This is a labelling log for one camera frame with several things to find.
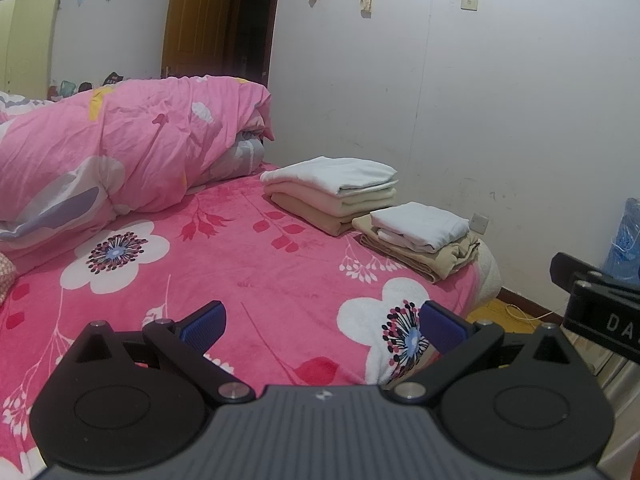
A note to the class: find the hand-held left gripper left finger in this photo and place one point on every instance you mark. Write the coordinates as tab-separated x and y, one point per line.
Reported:
205	328

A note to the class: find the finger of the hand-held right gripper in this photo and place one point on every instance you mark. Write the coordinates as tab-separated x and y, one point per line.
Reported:
570	270

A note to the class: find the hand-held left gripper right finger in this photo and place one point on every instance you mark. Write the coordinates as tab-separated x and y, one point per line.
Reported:
442	331

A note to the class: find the white shirt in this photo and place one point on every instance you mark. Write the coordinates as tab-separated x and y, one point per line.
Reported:
330	172

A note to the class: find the pile of unfolded clothes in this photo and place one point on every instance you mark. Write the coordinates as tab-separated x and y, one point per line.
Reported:
6	277

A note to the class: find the blue water bottle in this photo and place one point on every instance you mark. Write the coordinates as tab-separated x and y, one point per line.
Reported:
625	245

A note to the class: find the white mattress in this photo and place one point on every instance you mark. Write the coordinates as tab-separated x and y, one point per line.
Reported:
487	280

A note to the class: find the white and tan folded stack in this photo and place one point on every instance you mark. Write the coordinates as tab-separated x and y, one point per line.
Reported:
430	260

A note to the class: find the pink flower print blanket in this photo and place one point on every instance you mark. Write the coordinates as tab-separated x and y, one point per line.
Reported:
250	270

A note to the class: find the small white folded garment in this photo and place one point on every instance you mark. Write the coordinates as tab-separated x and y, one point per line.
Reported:
425	222

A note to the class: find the beige folded garment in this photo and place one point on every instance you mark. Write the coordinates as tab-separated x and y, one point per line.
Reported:
315	217

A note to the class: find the pink floral quilt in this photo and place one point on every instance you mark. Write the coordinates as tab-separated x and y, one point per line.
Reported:
125	150

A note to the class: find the brown wooden door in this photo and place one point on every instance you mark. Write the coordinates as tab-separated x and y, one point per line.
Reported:
200	15

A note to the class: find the light green wardrobe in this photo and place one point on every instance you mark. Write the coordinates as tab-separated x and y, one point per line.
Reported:
27	45

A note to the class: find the white wall socket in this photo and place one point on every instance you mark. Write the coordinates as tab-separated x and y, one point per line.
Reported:
479	223

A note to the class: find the white wall switch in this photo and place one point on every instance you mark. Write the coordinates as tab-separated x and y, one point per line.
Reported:
469	2

